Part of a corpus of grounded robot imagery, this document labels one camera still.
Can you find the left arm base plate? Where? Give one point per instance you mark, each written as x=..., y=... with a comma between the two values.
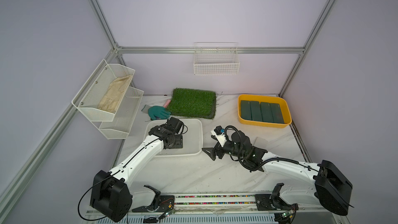
x=160, y=204

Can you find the yellow plastic storage box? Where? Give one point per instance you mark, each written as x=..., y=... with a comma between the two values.
x=269, y=99

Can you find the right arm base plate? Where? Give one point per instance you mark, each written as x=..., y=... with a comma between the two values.
x=269, y=202

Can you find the white wire wall basket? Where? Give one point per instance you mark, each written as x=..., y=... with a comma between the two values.
x=215, y=59

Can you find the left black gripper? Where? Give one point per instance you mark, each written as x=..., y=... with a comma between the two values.
x=179, y=142

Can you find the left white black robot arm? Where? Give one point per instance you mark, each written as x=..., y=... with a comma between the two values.
x=112, y=193

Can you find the green artificial grass mat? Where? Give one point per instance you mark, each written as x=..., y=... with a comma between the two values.
x=193, y=103

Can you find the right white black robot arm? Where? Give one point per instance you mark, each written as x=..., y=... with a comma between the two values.
x=320, y=183

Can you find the green rubber glove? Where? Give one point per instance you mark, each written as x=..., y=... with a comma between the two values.
x=156, y=112

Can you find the clear pencil case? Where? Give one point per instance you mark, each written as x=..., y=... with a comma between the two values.
x=261, y=143

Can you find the upper white mesh shelf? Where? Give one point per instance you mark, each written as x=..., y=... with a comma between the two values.
x=90, y=99

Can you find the beige cloth in shelf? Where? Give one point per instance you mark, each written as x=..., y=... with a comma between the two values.
x=114, y=94

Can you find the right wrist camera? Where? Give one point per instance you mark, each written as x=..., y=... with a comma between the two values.
x=218, y=134

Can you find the white plastic storage box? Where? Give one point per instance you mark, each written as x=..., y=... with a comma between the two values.
x=192, y=139

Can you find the white mesh shelf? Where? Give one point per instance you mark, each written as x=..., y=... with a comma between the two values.
x=121, y=126
x=90, y=99

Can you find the pink object behind box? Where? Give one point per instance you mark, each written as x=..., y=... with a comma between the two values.
x=167, y=103

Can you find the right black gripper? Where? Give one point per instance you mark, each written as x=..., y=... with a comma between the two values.
x=218, y=148

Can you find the lower white mesh shelf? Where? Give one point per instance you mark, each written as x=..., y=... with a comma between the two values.
x=121, y=126

